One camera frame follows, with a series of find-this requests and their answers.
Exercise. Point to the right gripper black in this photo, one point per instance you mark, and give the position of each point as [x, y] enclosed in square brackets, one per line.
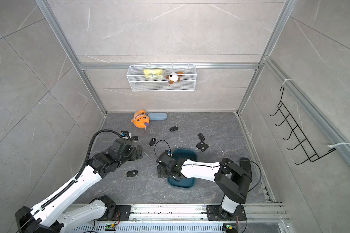
[159, 171]

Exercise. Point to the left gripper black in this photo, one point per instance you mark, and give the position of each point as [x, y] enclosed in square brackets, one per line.
[134, 156]

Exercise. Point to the black flip key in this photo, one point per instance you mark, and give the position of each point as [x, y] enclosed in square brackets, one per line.
[134, 138]

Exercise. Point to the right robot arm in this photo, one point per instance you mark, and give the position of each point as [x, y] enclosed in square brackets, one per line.
[232, 177]

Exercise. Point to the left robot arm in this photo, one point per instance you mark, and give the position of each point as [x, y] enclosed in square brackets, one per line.
[51, 216]

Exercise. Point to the orange plush toy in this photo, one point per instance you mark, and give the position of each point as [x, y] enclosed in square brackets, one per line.
[140, 119]

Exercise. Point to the light blue glasses case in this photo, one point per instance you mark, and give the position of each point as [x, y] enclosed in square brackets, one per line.
[157, 116]

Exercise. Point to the yellow plush in basket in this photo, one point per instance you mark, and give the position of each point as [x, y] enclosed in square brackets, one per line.
[154, 73]

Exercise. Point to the brown white plush dog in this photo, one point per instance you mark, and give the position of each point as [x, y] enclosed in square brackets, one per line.
[174, 77]

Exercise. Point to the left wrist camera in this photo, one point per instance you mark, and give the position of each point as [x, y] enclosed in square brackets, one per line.
[126, 135]

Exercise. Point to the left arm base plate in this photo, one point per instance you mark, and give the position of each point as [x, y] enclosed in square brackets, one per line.
[116, 213]

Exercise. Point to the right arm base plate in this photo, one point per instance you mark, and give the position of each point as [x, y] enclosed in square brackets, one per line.
[216, 213]

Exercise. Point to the white wire basket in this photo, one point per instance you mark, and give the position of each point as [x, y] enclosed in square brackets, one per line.
[139, 83]

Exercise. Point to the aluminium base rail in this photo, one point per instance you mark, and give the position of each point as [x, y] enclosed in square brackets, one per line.
[175, 218]

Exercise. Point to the black wall hook rack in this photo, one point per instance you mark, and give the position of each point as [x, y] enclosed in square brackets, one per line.
[297, 133]

